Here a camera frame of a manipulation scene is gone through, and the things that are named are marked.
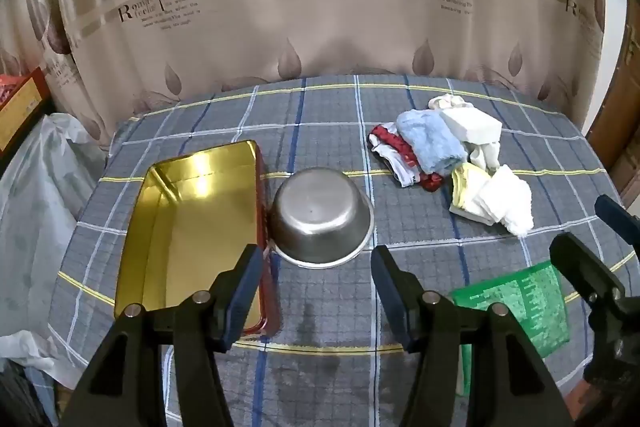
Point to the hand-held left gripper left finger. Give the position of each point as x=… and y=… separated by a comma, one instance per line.
x=240, y=302

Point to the yellow and white cloth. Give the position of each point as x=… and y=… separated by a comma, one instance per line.
x=465, y=192

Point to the white towel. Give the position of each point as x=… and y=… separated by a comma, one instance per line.
x=505, y=202

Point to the brown wooden door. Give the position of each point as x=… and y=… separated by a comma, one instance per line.
x=625, y=132

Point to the white plastic bag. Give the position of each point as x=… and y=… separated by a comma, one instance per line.
x=35, y=227

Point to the grey plaid bed sheet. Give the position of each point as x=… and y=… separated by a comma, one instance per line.
x=325, y=132

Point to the light blue towel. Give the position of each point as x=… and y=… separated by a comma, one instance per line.
x=430, y=142

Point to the red and white cloth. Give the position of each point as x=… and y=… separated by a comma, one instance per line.
x=400, y=167

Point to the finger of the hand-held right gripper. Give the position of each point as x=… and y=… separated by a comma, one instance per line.
x=585, y=267
x=617, y=219

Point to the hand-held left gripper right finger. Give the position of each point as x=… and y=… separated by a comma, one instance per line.
x=395, y=302

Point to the green packet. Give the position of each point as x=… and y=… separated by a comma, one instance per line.
x=520, y=307

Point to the white flower-print wipe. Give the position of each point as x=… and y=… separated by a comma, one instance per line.
x=485, y=154

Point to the cream cloth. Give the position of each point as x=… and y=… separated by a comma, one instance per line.
x=445, y=102

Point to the stainless steel bowl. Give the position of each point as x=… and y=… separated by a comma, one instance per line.
x=320, y=212

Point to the beige leaf-print curtain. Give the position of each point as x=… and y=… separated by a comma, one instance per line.
x=320, y=7

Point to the red and yellow box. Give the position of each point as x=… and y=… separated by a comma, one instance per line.
x=20, y=107

